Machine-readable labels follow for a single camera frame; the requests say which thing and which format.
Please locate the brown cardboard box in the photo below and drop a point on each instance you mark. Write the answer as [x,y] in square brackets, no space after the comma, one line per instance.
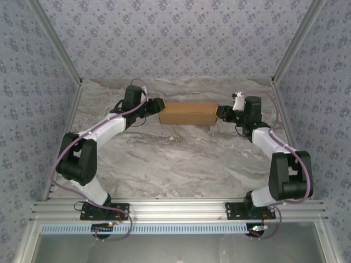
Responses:
[189,113]

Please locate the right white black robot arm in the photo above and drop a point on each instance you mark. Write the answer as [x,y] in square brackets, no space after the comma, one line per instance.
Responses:
[271,142]

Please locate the small circuit board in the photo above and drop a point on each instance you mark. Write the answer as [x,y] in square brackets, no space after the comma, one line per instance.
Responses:
[256,228]
[101,227]

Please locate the grey metal lower panel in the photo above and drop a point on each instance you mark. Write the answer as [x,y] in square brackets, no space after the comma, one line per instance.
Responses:
[178,249]

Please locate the aluminium side rail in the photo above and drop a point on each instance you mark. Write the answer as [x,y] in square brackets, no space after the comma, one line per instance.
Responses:
[283,115]
[72,109]

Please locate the aluminium frame post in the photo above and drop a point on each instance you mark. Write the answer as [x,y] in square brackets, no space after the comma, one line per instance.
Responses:
[57,41]
[296,41]

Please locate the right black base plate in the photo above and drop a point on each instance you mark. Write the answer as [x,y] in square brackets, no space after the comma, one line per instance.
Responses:
[233,211]

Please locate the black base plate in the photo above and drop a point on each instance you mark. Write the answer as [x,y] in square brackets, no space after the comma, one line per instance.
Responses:
[122,209]
[233,211]

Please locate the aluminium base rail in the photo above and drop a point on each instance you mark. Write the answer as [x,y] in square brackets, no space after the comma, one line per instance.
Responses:
[178,209]

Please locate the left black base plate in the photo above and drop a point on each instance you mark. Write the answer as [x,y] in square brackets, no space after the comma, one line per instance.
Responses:
[122,209]

